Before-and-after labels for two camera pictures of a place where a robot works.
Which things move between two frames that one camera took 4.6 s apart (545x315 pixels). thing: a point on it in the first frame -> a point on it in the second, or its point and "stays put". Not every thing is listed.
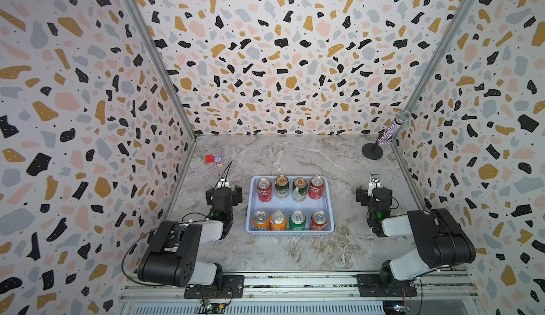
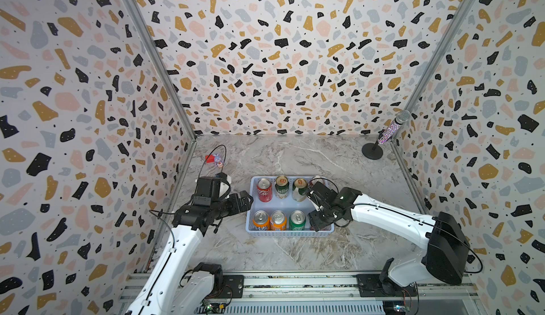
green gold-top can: [282, 186] stays put
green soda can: [297, 220] stays put
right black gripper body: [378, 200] -> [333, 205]
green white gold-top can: [299, 188] stays put
